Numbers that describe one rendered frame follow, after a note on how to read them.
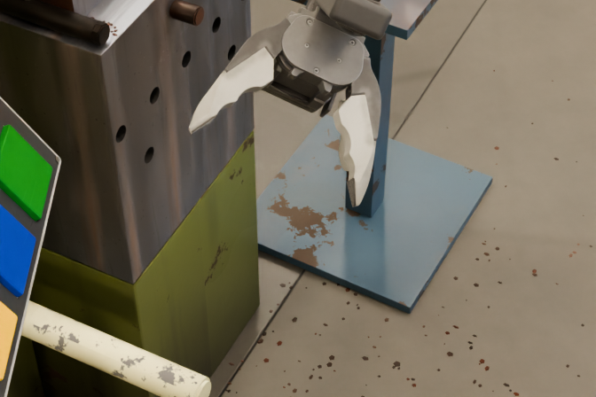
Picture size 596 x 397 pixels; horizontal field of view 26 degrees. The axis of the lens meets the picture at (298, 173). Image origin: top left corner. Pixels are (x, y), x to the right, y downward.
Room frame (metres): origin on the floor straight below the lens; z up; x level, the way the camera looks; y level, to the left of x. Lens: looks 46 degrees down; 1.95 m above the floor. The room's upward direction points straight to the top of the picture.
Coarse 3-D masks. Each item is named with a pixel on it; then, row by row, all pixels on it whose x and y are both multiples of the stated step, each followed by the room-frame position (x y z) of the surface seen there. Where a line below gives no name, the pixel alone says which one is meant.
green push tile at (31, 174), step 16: (0, 144) 0.94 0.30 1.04; (16, 144) 0.95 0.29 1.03; (0, 160) 0.91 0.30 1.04; (16, 160) 0.93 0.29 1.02; (32, 160) 0.95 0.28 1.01; (0, 176) 0.90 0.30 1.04; (16, 176) 0.91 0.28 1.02; (32, 176) 0.93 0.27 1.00; (48, 176) 0.95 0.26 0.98; (16, 192) 0.89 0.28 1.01; (32, 192) 0.91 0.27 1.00; (32, 208) 0.89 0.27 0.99
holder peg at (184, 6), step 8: (176, 0) 1.38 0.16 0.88; (176, 8) 1.36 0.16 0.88; (184, 8) 1.36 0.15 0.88; (192, 8) 1.36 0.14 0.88; (200, 8) 1.36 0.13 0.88; (176, 16) 1.36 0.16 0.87; (184, 16) 1.35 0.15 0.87; (192, 16) 1.35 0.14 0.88; (200, 16) 1.36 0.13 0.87; (192, 24) 1.35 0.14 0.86
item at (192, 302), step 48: (240, 192) 1.51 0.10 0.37; (192, 240) 1.37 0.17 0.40; (240, 240) 1.51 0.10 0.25; (48, 288) 1.30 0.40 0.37; (96, 288) 1.26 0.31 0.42; (144, 288) 1.25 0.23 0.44; (192, 288) 1.36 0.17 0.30; (240, 288) 1.50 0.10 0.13; (144, 336) 1.23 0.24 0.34; (192, 336) 1.35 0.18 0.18; (48, 384) 1.32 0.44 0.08; (96, 384) 1.27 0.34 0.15
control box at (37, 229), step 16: (0, 112) 0.98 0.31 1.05; (0, 128) 0.96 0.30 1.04; (16, 128) 0.98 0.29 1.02; (32, 144) 0.98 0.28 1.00; (48, 160) 0.98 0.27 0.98; (0, 192) 0.89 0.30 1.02; (48, 192) 0.94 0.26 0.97; (16, 208) 0.89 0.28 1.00; (48, 208) 0.92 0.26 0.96; (32, 224) 0.88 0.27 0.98; (32, 256) 0.85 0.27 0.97; (32, 272) 0.83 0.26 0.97; (0, 288) 0.79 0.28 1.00; (16, 304) 0.78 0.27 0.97; (16, 336) 0.75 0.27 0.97; (16, 352) 0.74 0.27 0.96; (0, 384) 0.69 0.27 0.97
